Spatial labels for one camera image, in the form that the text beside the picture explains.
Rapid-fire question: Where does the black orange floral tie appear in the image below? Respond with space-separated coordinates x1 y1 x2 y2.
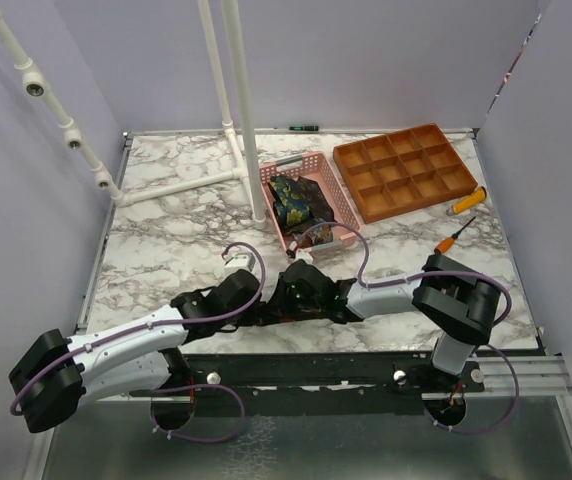
255 272 417 327

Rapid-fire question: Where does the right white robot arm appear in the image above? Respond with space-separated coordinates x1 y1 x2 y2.
262 254 512 391

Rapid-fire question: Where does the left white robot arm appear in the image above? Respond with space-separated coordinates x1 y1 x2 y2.
9 270 265 433

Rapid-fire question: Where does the blue yellow floral tie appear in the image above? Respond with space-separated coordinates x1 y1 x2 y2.
268 175 313 231

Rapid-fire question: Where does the dark orange patterned tie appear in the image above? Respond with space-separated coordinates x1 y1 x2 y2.
287 177 335 248

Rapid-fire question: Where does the pink perforated plastic basket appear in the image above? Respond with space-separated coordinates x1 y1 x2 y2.
259 151 362 259

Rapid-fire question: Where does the brown compartment tray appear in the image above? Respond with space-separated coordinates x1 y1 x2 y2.
333 123 478 224

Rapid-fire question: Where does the small black green device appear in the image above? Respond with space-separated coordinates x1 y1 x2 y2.
288 124 319 132

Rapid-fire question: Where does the orange box cutter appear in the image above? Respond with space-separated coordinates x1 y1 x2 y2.
446 186 487 216

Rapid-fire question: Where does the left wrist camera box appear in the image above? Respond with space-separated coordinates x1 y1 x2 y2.
224 252 256 275

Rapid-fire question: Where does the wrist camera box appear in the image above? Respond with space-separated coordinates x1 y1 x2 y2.
287 249 314 264
224 252 256 275

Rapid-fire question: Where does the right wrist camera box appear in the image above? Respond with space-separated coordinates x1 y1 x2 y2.
287 249 314 264

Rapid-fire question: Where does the black metal base rail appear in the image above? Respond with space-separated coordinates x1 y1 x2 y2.
126 346 474 426

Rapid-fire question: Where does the orange handle screwdriver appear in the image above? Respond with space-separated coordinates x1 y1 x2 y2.
433 216 476 255

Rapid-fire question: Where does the white pvc pipe frame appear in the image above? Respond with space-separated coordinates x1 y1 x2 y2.
0 1 267 229

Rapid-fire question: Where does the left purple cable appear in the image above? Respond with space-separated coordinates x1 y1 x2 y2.
9 242 267 445

